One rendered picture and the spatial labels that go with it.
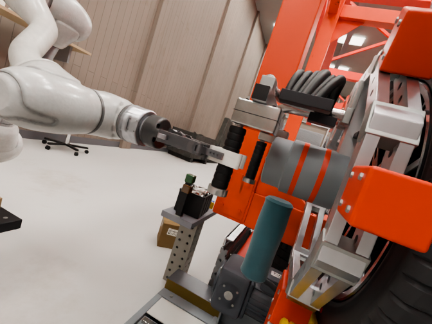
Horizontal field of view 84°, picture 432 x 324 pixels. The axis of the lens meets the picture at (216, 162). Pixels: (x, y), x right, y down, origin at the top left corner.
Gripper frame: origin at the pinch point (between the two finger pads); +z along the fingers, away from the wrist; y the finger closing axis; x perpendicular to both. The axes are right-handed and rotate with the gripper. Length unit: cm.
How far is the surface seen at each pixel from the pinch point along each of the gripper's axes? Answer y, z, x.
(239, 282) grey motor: -39, 9, -45
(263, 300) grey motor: -42, 19, -48
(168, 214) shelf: -53, -34, -39
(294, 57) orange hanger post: -60, -3, 46
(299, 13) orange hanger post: -60, -7, 65
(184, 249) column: -73, -27, -61
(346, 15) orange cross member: -255, 6, 180
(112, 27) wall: -284, -349, 127
